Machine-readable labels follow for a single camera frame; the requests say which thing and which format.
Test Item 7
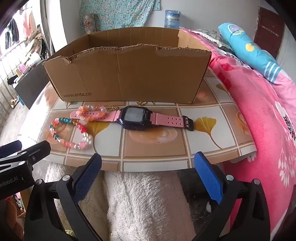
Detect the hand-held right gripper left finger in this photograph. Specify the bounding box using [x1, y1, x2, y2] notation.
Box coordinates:
[24, 152, 109, 241]

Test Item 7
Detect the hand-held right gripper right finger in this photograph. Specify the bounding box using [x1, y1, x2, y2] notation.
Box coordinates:
[194, 152, 271, 241]

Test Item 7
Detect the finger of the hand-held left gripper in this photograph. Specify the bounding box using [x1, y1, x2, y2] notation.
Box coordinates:
[0, 140, 23, 159]
[0, 141, 51, 173]

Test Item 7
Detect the multicolour bead bracelet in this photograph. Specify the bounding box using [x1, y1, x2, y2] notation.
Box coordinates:
[49, 117, 93, 150]

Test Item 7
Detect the peach bead bracelet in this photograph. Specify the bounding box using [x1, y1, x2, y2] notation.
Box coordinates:
[78, 104, 116, 122]

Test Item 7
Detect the pink strap digital watch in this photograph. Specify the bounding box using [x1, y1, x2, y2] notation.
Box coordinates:
[70, 105, 194, 132]

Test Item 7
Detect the brown cardboard box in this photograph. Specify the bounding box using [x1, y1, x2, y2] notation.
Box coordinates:
[42, 27, 212, 104]

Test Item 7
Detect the tile patterned table cover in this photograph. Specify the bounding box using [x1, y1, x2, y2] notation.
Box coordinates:
[17, 67, 257, 172]

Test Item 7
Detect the white fleece blanket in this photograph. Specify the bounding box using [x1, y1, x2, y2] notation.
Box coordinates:
[45, 162, 232, 241]

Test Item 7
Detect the black board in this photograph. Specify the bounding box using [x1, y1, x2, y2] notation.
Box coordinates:
[13, 61, 51, 110]

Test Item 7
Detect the pink floral blanket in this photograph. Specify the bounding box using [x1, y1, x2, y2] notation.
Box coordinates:
[180, 29, 296, 241]

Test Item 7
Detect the row of hanging clothes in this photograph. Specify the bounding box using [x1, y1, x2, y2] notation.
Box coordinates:
[5, 7, 50, 58]

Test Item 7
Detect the blue cartoon pillow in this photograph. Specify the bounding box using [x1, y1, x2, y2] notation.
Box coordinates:
[218, 22, 281, 83]

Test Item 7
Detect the grey patterned pillow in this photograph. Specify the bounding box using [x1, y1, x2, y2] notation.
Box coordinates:
[80, 13, 97, 35]

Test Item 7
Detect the lace trimmed grey pillow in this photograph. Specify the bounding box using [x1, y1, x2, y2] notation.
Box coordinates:
[194, 29, 234, 55]

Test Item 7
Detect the dark red door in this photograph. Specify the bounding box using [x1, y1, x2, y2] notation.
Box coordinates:
[253, 7, 285, 58]

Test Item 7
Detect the teal floral hanging cloth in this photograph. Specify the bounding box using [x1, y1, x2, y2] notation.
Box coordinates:
[80, 0, 161, 32]

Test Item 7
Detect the blue water jug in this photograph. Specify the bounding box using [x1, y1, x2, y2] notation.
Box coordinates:
[165, 10, 181, 29]

